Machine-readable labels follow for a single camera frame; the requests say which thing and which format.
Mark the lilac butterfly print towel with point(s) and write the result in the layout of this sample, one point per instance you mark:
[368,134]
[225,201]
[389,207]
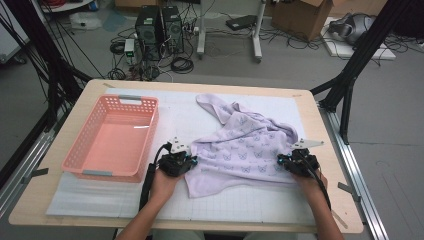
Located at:
[240,150]

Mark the black computer tower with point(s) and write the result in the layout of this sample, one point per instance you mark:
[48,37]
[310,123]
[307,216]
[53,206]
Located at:
[173,30]
[148,31]

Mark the white power adapter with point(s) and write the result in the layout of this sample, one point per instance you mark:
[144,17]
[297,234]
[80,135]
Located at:
[129,48]

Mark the grey plastic shell device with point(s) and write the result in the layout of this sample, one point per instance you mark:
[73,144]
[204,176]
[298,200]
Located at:
[353,28]

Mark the flat black device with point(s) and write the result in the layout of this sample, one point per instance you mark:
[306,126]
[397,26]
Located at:
[240,22]

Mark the large cardboard box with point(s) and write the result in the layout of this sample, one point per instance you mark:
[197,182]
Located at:
[360,6]

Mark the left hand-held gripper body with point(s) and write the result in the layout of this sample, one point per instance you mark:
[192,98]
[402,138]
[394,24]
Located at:
[175,163]

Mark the white foam board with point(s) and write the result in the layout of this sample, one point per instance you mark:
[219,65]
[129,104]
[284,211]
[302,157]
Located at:
[383,53]

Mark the aluminium rail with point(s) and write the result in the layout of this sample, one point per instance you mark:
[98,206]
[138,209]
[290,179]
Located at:
[356,173]
[23,166]

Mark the black rail bracket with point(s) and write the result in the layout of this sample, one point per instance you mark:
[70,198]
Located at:
[348,190]
[36,173]

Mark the black metal frame stand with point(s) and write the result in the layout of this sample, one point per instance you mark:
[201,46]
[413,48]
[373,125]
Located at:
[350,73]
[55,83]

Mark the person's left hand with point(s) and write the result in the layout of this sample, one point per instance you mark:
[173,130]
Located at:
[165,186]

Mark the clear plastic bag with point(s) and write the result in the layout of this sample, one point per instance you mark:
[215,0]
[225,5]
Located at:
[85,20]

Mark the pink plastic basket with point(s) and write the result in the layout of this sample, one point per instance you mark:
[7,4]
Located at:
[116,146]

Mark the round white table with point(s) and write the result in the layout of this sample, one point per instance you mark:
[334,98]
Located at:
[66,5]

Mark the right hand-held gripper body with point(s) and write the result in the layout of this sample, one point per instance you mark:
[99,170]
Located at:
[301,163]

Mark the person's right hand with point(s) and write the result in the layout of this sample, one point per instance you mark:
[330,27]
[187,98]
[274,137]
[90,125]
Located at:
[311,186]

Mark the white cabinet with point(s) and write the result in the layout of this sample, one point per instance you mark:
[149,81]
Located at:
[10,43]

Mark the open cardboard box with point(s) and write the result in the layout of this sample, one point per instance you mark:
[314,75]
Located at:
[300,18]

